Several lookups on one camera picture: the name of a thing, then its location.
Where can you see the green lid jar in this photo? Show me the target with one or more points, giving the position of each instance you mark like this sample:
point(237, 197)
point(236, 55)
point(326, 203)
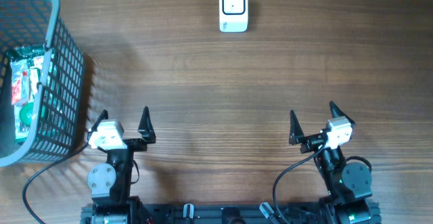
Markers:
point(26, 113)

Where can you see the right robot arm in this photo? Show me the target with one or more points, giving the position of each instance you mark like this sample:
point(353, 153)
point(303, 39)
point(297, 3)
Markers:
point(347, 179)

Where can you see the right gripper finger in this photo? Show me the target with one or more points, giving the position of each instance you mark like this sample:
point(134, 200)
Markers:
point(296, 135)
point(336, 112)

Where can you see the white barcode scanner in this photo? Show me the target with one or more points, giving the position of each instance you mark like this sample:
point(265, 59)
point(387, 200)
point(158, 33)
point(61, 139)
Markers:
point(233, 15)

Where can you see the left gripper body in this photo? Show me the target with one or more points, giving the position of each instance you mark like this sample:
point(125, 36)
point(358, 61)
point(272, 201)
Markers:
point(136, 145)

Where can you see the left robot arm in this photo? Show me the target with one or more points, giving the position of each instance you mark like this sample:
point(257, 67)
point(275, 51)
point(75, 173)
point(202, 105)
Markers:
point(110, 182)

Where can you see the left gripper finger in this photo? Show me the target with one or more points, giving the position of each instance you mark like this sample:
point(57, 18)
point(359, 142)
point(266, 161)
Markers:
point(101, 117)
point(145, 128)

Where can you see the grey plastic mesh basket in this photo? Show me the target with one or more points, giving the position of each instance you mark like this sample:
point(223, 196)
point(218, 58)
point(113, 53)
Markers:
point(38, 23)

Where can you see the red chocolate bar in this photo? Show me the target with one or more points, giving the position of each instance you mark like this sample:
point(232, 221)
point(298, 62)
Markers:
point(20, 88)

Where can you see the large green white packet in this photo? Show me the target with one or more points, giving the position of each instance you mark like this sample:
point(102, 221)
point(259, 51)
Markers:
point(28, 58)

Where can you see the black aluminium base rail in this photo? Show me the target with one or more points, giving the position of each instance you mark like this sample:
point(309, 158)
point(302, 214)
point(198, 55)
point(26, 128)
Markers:
point(220, 214)

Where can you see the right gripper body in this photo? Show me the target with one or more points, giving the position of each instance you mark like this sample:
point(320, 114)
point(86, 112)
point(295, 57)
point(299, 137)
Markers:
point(312, 143)

